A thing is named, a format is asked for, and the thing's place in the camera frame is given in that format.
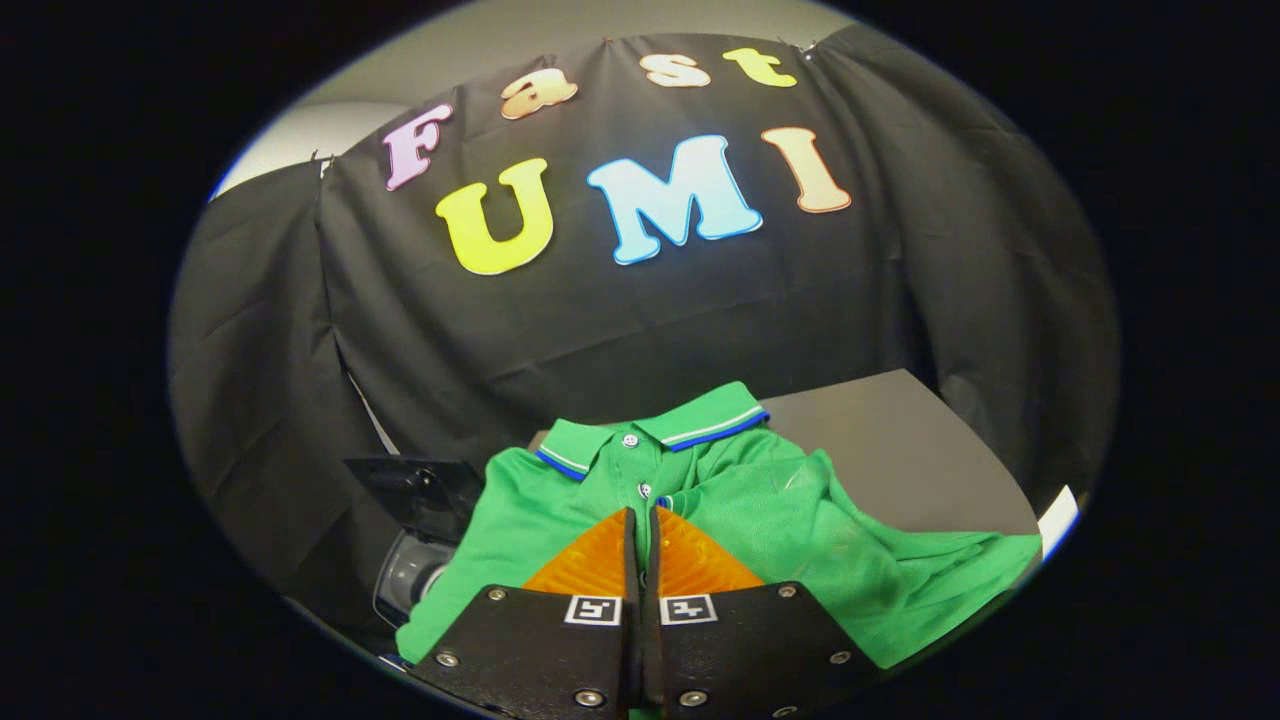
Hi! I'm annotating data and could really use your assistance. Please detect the white table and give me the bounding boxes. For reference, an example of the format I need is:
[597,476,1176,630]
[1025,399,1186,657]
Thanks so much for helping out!
[1037,484,1083,559]

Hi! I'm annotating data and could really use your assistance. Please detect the dark washing machine lid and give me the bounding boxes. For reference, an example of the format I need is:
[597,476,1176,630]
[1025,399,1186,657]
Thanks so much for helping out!
[343,456,487,547]

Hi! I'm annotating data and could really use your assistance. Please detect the green polo shirt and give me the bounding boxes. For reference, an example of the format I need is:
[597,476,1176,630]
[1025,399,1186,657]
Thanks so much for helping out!
[395,380,1044,671]

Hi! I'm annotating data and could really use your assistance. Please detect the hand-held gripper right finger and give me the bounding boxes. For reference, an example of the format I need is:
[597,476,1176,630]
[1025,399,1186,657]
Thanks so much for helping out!
[645,504,882,720]

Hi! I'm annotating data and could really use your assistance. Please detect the black backdrop cloth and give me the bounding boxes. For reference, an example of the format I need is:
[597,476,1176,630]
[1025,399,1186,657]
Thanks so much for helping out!
[167,24,1122,641]

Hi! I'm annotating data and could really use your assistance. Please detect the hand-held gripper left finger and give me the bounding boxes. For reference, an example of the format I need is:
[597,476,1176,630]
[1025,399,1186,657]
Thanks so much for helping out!
[408,507,642,720]

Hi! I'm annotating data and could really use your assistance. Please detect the beige cabinet with dark top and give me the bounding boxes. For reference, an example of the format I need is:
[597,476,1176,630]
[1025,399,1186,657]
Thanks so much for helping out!
[528,367,1043,538]

